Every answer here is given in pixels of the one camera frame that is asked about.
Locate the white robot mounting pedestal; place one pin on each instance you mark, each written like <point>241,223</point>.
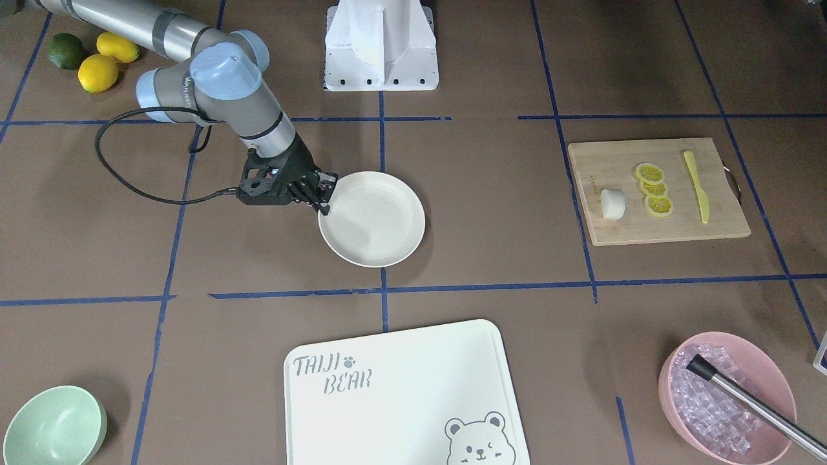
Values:
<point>376,46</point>

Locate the white steamed bun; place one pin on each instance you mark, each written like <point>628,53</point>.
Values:
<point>613,203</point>

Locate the yellow lemon far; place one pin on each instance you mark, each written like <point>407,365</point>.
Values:
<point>119,48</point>

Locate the yellow lemon near lime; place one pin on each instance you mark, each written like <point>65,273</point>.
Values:
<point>97,73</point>

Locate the lemon slice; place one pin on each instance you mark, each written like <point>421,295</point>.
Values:
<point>649,173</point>
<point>659,207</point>
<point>654,190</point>

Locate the green bowl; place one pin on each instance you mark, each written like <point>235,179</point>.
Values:
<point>61,425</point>

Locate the bottom lemon slice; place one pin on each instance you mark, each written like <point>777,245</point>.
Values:
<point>659,207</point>

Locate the white bear tray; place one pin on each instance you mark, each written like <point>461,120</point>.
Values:
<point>440,394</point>

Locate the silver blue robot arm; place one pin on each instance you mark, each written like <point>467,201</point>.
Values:
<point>217,78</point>

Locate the middle lemon slice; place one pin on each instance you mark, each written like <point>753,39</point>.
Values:
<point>654,190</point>

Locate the metal scoop black tip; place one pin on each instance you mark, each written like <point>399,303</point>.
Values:
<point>704,369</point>

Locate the top lemon slice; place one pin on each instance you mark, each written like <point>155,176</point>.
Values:
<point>649,173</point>

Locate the yellow plastic knife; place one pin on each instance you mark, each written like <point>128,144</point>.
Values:
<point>700,193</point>

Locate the wooden cutting board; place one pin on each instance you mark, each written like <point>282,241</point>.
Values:
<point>611,165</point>

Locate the pink bowl with ice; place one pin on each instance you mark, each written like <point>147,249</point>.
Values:
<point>711,420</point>

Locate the cream round plate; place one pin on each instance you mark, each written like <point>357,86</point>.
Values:
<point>375,220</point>

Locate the white cup rack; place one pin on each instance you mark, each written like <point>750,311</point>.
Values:
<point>819,361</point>

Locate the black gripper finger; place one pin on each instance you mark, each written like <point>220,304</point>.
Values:
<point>322,185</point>
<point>301,193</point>

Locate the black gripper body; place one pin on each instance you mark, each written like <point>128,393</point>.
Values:
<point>298,164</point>

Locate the green lime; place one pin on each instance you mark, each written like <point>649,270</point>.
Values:
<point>66,51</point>

